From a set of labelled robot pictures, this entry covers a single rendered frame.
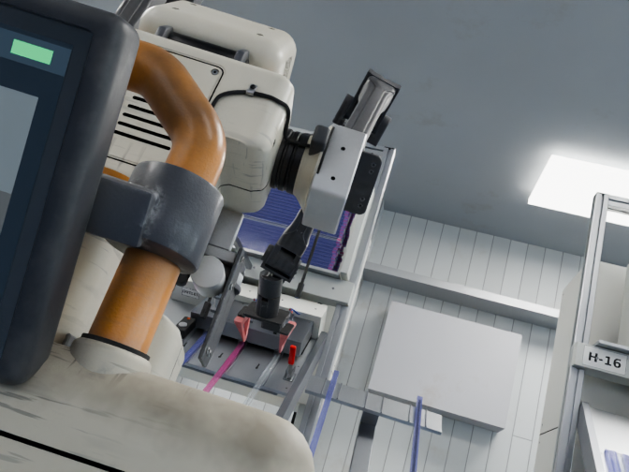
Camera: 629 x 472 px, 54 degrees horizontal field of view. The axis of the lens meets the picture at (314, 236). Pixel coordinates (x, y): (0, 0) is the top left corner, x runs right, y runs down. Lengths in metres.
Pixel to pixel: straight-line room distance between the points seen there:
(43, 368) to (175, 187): 0.11
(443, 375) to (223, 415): 4.35
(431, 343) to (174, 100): 4.37
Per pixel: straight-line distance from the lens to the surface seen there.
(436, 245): 5.22
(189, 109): 0.37
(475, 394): 4.65
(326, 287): 1.93
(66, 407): 0.32
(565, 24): 3.29
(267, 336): 1.78
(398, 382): 4.61
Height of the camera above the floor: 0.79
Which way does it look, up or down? 21 degrees up
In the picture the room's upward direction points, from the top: 18 degrees clockwise
